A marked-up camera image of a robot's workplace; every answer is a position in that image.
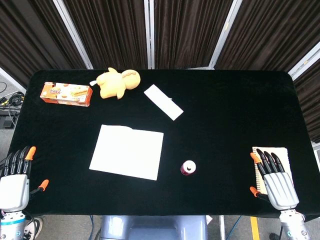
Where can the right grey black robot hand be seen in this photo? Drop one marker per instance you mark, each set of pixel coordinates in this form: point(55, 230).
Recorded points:
point(280, 190)

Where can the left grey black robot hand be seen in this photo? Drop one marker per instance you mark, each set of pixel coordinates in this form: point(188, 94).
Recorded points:
point(13, 190)

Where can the large white paper sheet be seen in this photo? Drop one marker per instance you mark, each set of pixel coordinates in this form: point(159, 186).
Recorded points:
point(127, 150)

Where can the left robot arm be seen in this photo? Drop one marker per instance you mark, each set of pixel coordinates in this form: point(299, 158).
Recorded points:
point(11, 225)

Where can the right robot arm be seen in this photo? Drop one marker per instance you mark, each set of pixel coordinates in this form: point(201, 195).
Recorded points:
point(293, 225)

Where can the beige notepad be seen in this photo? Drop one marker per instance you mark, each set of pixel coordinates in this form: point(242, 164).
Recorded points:
point(283, 156)

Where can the black white shoe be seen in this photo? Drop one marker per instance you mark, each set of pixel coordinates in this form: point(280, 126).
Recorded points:
point(33, 228)

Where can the metal table leg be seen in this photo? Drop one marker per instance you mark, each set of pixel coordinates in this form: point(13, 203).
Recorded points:
point(222, 227)

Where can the black tablecloth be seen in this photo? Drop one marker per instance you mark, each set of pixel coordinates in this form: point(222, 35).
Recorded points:
point(225, 125)

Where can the red drink can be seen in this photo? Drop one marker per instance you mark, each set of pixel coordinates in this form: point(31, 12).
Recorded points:
point(188, 168)

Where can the orange biscuit box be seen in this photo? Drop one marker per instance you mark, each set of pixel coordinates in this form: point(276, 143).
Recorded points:
point(66, 94)

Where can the grey robot torso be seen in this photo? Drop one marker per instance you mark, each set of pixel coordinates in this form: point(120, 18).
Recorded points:
point(152, 228)

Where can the white long paper strip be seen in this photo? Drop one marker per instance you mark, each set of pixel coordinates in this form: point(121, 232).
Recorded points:
point(163, 102)

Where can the yellow plush toy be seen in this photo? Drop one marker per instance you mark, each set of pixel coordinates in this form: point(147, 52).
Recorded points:
point(115, 83)

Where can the brown curtain panel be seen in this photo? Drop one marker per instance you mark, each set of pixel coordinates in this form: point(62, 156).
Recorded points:
point(190, 32)
point(110, 32)
point(270, 32)
point(30, 37)

